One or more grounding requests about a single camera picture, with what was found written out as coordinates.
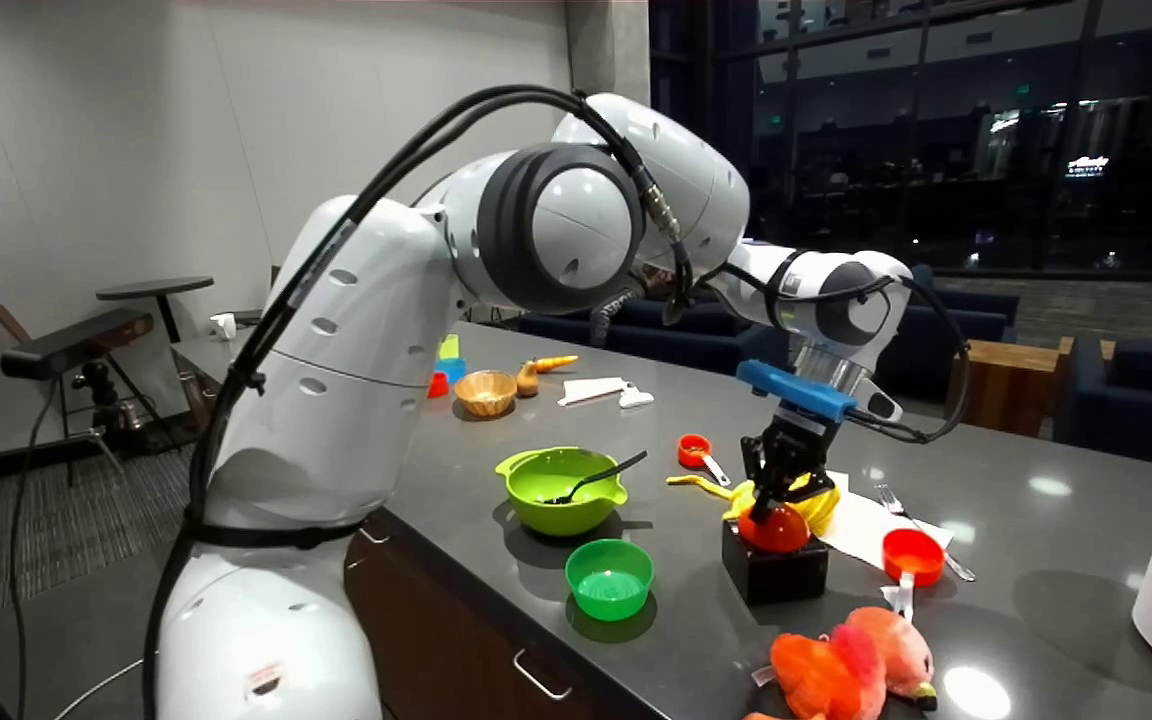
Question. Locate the small orange measuring cup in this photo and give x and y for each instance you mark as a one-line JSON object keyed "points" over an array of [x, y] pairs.
{"points": [[692, 451]]}

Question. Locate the white paper napkin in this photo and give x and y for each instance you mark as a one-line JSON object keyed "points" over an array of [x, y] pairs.
{"points": [[868, 520]]}

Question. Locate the brown wooden counter cabinet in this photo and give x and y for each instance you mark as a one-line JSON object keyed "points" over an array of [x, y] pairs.
{"points": [[457, 626]]}

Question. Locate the round dark cafe table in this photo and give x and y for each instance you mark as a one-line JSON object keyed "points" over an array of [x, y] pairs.
{"points": [[156, 287]]}

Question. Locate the wooden side table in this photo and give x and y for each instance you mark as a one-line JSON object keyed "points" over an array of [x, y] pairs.
{"points": [[1018, 384]]}

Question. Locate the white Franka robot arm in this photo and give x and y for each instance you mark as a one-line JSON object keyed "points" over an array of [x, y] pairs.
{"points": [[338, 401]]}

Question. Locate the black box with toys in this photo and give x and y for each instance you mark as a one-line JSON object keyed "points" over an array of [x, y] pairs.
{"points": [[776, 562]]}

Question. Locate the wooden scoop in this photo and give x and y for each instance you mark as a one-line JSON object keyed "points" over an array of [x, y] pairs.
{"points": [[543, 366]]}

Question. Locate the black camera bar on tripod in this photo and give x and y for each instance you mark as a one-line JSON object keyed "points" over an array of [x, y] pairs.
{"points": [[77, 346]]}

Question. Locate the crumpled white paper piece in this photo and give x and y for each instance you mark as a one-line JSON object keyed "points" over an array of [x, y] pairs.
{"points": [[632, 398]]}

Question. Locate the black spoon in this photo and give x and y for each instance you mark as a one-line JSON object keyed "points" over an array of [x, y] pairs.
{"points": [[596, 476]]}

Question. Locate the green and blue cup stack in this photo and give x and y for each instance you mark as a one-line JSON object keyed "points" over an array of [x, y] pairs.
{"points": [[450, 356]]}

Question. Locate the pink and orange plush toy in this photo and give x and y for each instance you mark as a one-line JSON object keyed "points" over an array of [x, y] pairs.
{"points": [[857, 664]]}

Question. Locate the wooden bowl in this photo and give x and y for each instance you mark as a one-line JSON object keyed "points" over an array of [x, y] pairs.
{"points": [[486, 393]]}

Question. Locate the small red cup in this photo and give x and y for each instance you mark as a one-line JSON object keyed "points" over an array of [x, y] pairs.
{"points": [[438, 384]]}

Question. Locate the silver metal measuring spoon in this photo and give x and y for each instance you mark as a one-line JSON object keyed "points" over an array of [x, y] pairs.
{"points": [[956, 567]]}

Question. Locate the navy blue armchair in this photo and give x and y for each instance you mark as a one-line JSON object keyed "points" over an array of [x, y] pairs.
{"points": [[961, 324], [1142, 401]]}

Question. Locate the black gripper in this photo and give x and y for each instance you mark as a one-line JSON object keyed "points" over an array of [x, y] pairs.
{"points": [[791, 446]]}

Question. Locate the small green bowl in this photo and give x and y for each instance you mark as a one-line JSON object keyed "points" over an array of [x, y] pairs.
{"points": [[608, 581]]}

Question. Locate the large lime green bowl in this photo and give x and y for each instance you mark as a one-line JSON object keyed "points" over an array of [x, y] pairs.
{"points": [[559, 497]]}

